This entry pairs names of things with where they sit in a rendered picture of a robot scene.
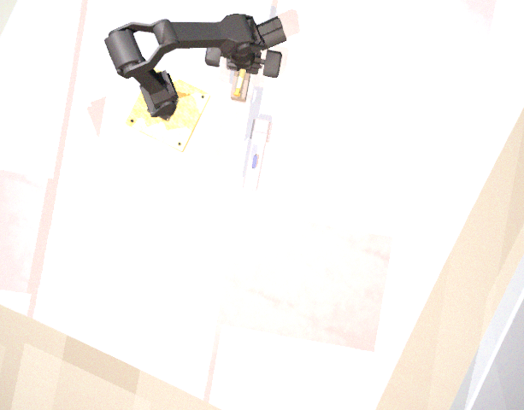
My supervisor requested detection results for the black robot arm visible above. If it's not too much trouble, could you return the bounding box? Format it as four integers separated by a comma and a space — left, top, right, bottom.
103, 14, 286, 120

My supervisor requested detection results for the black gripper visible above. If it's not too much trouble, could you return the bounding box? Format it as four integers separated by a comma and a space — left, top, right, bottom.
204, 48, 282, 78

